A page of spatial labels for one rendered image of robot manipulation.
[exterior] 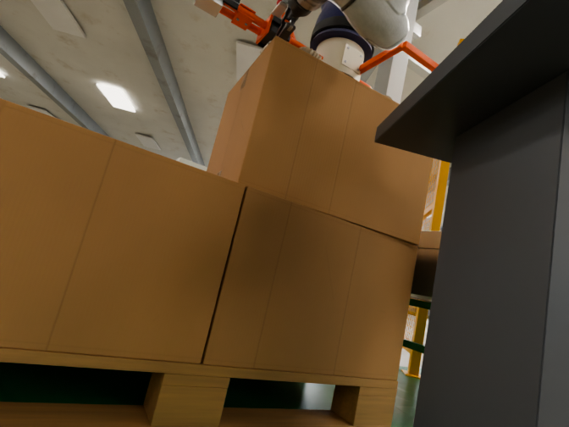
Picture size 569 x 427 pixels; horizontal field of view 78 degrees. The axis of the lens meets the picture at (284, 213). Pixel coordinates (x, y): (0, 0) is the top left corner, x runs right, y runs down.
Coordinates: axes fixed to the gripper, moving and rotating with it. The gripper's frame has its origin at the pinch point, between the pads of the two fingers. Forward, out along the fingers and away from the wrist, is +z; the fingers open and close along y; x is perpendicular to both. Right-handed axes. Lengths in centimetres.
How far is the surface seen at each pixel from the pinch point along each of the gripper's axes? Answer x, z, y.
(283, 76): -0.2, -18.7, 23.3
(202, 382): -2, -20, 97
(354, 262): 33, -20, 64
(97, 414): -20, -15, 106
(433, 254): 63, -21, 55
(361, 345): 41, -20, 85
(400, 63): 139, 94, -108
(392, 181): 41, -21, 38
